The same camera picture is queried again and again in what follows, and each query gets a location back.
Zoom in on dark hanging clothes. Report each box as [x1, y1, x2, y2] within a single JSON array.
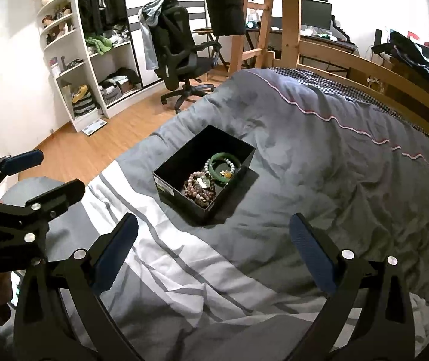
[[76, 0, 127, 37]]

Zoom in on pink crystal bracelet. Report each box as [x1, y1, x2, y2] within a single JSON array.
[[193, 172, 216, 192]]

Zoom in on black computer monitor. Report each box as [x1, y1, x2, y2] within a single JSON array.
[[300, 0, 332, 31]]

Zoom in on wooden bed frame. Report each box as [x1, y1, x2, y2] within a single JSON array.
[[229, 0, 429, 151]]

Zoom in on black puffer jacket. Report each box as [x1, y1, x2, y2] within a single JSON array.
[[189, 0, 246, 37]]

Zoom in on grey duvet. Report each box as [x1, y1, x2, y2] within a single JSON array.
[[2, 68, 429, 361]]

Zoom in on yellow bag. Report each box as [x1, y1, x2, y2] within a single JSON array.
[[72, 85, 89, 104]]

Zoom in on white bathroom scale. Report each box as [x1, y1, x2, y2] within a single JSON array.
[[82, 118, 108, 136]]

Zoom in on black rectangular box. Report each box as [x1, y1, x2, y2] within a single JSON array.
[[153, 124, 256, 223]]

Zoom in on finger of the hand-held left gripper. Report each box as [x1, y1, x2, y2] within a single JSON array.
[[0, 149, 44, 193], [0, 179, 86, 227]]

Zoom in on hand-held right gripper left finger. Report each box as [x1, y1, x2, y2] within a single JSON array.
[[13, 212, 143, 361]]

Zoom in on pink and dark bead bracelet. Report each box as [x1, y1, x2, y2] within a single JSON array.
[[183, 171, 217, 208]]

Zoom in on black office chair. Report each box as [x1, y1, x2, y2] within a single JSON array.
[[150, 0, 222, 114]]

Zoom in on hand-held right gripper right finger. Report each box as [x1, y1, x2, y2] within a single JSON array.
[[286, 212, 416, 361]]

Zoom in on white bead bracelet amber bead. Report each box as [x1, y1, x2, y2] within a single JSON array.
[[204, 157, 237, 180]]

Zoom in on white curved shelf unit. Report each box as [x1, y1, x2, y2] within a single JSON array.
[[32, 0, 110, 133]]

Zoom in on grey garment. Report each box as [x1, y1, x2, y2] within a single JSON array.
[[138, 0, 168, 70]]

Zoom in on dark desk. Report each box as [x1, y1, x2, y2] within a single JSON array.
[[244, 26, 360, 54]]

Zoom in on dark folded clothes pile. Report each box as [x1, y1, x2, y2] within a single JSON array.
[[98, 68, 142, 104]]

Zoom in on checkered bed sheet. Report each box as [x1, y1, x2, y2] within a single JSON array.
[[267, 67, 429, 143]]

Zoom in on green jade bangle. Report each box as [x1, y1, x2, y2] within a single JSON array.
[[209, 152, 242, 186]]

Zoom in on black clothes heap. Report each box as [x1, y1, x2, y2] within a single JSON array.
[[371, 31, 429, 93]]

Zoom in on brown plush toys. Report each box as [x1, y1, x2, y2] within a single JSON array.
[[41, 4, 72, 28]]

